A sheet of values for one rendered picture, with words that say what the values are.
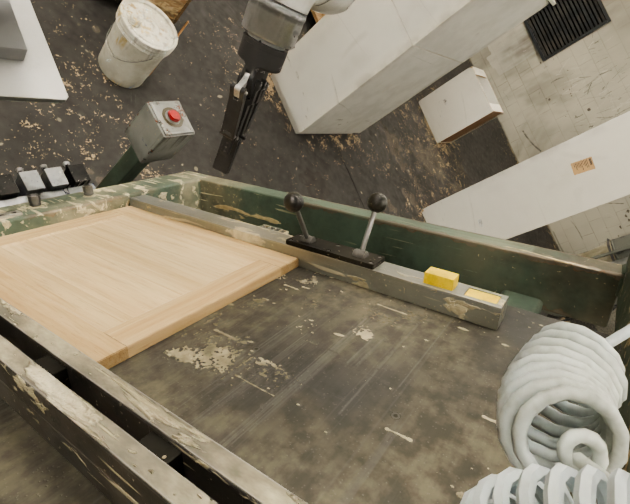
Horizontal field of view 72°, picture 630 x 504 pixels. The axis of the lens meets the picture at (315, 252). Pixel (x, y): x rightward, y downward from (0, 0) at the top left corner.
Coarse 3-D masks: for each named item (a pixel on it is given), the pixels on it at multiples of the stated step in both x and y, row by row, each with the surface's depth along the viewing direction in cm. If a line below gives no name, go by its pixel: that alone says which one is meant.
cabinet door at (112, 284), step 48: (0, 240) 90; (48, 240) 91; (96, 240) 92; (144, 240) 93; (192, 240) 94; (240, 240) 94; (0, 288) 71; (48, 288) 72; (96, 288) 72; (144, 288) 73; (192, 288) 73; (240, 288) 74; (96, 336) 59; (144, 336) 59
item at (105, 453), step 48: (0, 336) 49; (48, 336) 50; (0, 384) 48; (48, 384) 42; (96, 384) 42; (48, 432) 43; (96, 432) 37; (144, 432) 39; (192, 432) 37; (96, 480) 39; (144, 480) 33; (192, 480) 36; (240, 480) 33; (480, 480) 18; (528, 480) 16; (576, 480) 15; (624, 480) 14
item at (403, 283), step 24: (168, 216) 107; (192, 216) 102; (216, 216) 102; (264, 240) 90; (312, 264) 85; (336, 264) 81; (384, 264) 79; (384, 288) 76; (408, 288) 74; (432, 288) 71; (456, 288) 71; (480, 288) 71; (456, 312) 70; (480, 312) 68; (504, 312) 69
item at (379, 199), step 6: (372, 198) 79; (378, 198) 79; (384, 198) 79; (372, 204) 79; (378, 204) 79; (384, 204) 79; (372, 210) 80; (378, 210) 80; (372, 216) 80; (372, 222) 80; (366, 228) 80; (366, 234) 80; (366, 240) 80; (354, 252) 80; (360, 252) 79; (366, 252) 79
